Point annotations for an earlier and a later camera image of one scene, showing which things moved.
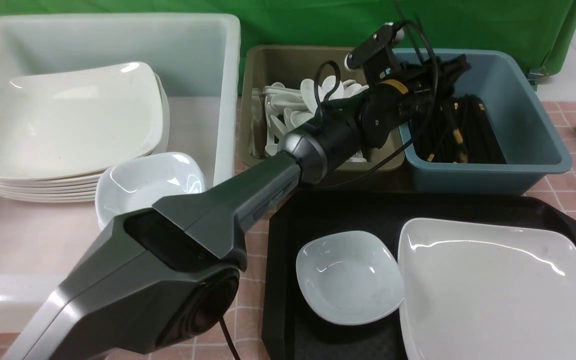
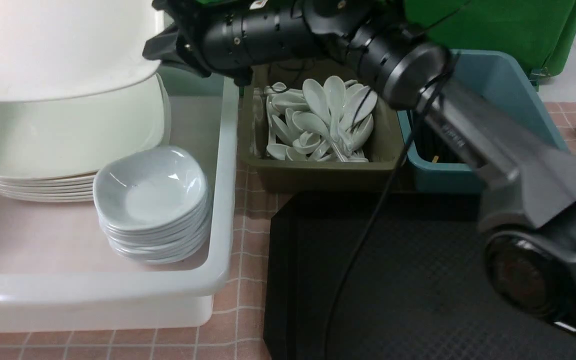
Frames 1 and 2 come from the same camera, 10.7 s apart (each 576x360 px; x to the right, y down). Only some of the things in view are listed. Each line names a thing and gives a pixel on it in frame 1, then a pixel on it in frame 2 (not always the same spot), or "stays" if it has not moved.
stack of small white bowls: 137,183 stays
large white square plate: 472,291 → 26,50
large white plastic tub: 18,250 stays
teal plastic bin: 529,142 stays
